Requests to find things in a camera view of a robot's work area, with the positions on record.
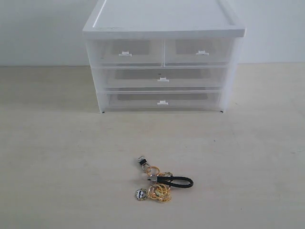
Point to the clear wide drawer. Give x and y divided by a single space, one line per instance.
206 77
201 99

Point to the gold keychain with black strap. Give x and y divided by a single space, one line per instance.
160 183

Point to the clear wide bottom drawer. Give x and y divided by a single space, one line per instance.
201 99

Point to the white plastic drawer cabinet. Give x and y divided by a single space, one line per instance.
162 20

